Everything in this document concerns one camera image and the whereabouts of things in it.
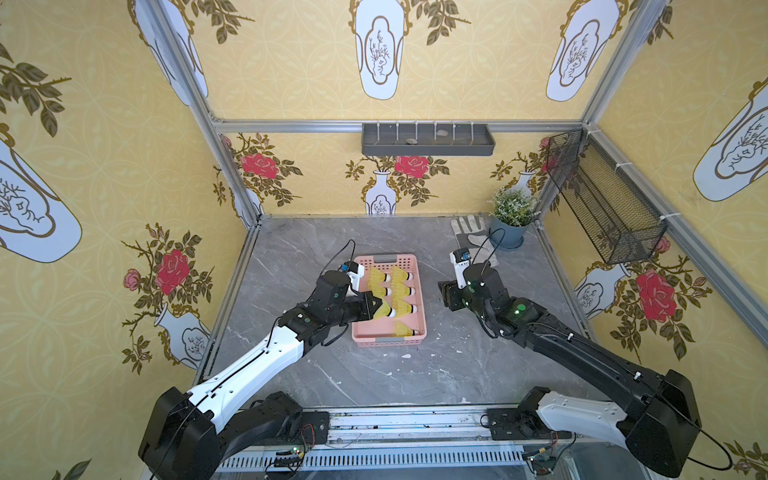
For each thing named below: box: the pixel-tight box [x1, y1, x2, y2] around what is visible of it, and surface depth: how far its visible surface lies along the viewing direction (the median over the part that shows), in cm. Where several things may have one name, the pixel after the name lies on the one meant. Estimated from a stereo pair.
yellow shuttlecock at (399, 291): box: [390, 283, 416, 300], surface depth 98 cm
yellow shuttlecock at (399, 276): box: [390, 266, 414, 284], surface depth 101 cm
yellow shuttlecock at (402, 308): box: [391, 300, 418, 318], surface depth 94 cm
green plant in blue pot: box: [487, 188, 541, 250], surface depth 105 cm
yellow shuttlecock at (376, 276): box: [368, 267, 391, 284], surface depth 102 cm
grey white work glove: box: [450, 214, 499, 266], surface depth 117 cm
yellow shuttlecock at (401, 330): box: [394, 320, 419, 337], surface depth 89 cm
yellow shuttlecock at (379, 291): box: [369, 283, 392, 300], surface depth 98 cm
